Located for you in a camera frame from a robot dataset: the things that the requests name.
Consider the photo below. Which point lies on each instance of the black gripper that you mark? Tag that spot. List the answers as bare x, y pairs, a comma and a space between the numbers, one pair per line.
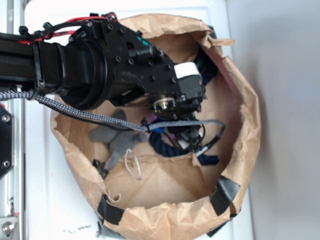
175, 97

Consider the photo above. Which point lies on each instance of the grey plush mouse toy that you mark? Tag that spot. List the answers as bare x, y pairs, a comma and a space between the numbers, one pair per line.
118, 140

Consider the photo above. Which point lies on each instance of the black mounting plate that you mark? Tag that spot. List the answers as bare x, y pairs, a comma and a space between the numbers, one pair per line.
6, 141

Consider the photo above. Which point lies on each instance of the dark green curved toy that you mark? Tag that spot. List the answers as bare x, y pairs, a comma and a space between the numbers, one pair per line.
200, 62

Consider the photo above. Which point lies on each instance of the brown paper bag bin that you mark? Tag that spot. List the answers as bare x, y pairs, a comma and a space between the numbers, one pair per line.
173, 198

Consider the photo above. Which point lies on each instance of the aluminium frame rail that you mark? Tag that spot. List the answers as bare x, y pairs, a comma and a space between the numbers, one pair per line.
12, 185

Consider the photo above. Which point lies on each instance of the metal corner bracket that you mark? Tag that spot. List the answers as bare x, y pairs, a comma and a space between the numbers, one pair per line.
9, 228

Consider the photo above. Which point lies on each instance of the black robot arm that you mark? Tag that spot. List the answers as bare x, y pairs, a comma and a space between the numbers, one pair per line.
89, 61

